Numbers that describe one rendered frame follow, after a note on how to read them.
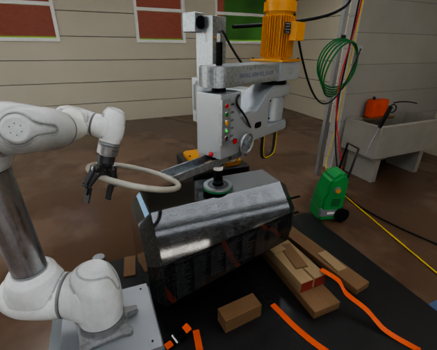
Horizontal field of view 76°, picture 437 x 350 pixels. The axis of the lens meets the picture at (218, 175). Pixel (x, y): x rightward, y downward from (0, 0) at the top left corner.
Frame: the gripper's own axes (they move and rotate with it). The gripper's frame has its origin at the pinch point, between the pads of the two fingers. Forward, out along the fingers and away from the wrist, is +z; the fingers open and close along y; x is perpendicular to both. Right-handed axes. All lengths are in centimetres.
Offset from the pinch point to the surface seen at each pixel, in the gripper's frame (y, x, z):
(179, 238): 58, -16, 29
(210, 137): 70, -15, -38
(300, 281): 124, -93, 51
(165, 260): 48, -16, 41
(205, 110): 65, -9, -54
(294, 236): 193, -75, 38
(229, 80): 61, -21, -74
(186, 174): 51, -14, -14
